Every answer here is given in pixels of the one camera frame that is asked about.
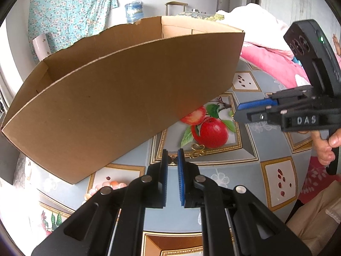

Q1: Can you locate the beige garment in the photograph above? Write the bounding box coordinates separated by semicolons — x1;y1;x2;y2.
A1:
285;180;341;256

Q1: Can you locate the fruit print tablecloth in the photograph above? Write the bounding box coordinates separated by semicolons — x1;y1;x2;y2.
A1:
13;59;320;256

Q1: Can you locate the blue water bottle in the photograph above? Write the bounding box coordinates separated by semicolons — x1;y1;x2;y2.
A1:
125;0;146;24

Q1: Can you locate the wooden chair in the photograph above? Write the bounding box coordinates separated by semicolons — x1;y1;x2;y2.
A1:
165;1;188;16

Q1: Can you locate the person's right hand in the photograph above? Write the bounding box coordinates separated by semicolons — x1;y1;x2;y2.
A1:
310;128;341;166

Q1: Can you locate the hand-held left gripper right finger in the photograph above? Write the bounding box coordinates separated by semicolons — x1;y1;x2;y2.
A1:
178;149;312;256

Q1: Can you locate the pink floral garment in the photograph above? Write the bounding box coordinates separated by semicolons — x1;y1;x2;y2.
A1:
298;156;336;208

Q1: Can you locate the gold chain necklace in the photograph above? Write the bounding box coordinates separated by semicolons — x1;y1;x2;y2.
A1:
190;144;205;158

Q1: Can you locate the pale pink bag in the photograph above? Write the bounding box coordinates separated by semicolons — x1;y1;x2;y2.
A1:
32;32;52;64

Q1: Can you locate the pink bead bracelet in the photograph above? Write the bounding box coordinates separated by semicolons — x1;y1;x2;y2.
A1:
84;180;128;202

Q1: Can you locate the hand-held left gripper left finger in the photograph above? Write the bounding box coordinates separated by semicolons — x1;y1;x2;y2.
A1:
30;149;169;256

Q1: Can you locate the teal floral cloth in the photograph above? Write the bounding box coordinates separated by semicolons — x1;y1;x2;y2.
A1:
28;0;119;55

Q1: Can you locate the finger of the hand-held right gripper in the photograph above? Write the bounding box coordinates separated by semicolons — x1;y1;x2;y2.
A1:
237;85;313;112
234;107;288;124

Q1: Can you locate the brown cardboard box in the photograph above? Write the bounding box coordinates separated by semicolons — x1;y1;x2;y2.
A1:
1;15;246;185

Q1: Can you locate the white fluffy blanket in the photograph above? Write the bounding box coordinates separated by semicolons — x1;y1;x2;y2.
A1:
216;3;293;52

